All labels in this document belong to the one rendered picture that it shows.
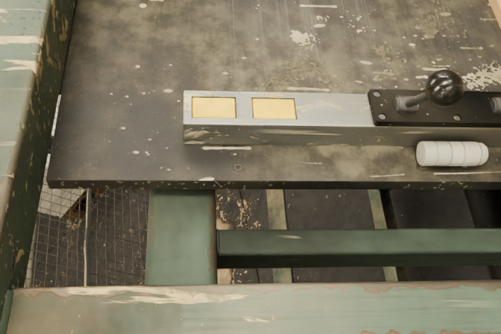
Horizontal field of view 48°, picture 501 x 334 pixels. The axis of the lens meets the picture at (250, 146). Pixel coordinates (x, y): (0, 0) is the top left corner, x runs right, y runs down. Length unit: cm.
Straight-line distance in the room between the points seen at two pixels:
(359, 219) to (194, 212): 205
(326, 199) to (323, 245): 217
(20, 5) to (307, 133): 35
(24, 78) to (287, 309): 35
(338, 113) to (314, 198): 226
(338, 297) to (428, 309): 8
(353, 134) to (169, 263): 26
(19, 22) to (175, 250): 30
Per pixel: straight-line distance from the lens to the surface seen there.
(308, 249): 68
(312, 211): 291
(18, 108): 60
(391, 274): 228
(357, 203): 271
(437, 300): 58
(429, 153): 69
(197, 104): 66
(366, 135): 69
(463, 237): 75
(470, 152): 71
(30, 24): 68
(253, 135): 66
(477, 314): 59
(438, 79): 59
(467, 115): 72
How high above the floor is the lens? 197
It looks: 34 degrees down
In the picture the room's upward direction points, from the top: 65 degrees counter-clockwise
